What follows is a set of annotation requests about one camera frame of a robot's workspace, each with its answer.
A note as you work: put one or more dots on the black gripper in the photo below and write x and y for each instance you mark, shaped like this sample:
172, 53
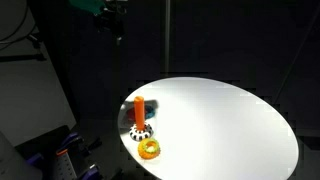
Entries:
110, 20

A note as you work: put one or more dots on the robot arm with teal cover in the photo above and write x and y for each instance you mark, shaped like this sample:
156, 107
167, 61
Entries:
95, 6

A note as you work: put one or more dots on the orange rod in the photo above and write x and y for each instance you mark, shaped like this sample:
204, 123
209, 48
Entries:
139, 112

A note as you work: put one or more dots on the vertical grey pole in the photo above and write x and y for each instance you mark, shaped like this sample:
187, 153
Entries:
167, 35

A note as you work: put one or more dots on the white round table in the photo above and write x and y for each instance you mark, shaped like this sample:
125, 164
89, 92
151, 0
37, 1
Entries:
211, 130

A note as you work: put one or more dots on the perforated metal plate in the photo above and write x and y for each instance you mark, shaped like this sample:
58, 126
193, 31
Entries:
63, 168

